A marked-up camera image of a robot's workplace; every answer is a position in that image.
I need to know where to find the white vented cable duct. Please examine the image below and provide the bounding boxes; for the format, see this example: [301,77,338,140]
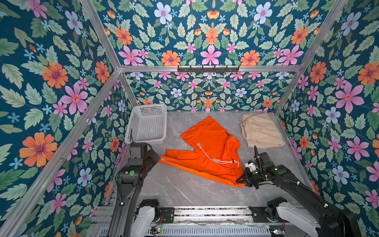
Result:
[145,226,271,237]

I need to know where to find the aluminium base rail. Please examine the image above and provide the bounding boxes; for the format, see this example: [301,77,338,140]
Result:
[91,205,337,226]

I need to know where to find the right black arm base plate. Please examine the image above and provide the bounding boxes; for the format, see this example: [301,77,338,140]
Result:
[248,206,278,223]

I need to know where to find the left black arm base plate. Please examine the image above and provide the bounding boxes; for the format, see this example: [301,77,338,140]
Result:
[159,207,175,224]

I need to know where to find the orange shorts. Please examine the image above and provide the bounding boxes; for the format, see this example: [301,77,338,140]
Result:
[160,116,245,188]

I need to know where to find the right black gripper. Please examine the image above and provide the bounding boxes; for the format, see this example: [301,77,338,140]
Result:
[234,167,265,188]

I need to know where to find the black hook rail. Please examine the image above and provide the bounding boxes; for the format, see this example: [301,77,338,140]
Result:
[177,65,240,73]

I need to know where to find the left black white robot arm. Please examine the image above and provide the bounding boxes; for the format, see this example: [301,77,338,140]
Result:
[107,142,160,237]

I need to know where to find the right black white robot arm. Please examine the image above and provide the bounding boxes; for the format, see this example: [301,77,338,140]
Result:
[237,161,362,237]

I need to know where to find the white perforated plastic basket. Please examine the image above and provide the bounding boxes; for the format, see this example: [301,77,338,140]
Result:
[125,104,167,145]

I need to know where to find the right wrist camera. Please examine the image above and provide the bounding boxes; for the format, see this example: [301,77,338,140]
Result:
[245,146,275,174]

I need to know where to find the beige drawstring shorts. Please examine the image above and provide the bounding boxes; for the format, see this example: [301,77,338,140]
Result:
[240,113,286,149]

